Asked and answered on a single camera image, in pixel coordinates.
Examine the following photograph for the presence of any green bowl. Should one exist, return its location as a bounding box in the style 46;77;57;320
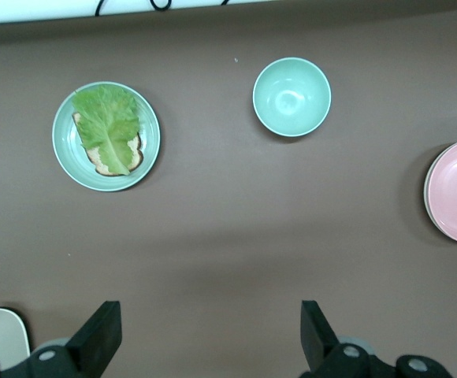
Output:
251;57;333;138

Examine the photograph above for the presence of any green plate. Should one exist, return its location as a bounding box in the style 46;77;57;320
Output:
51;81;162;193

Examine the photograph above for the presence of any toasted bread slice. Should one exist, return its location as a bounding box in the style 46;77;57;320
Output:
72;112;145;178

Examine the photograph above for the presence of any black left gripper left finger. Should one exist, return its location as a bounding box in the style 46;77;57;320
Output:
0;301;123;378

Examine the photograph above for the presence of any beige plate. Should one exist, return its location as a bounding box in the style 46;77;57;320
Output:
422;155;450;237

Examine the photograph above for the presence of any green lettuce leaf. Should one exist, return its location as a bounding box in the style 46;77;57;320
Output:
71;83;141;176

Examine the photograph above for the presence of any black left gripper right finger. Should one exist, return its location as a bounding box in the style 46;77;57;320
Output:
299;300;455;378

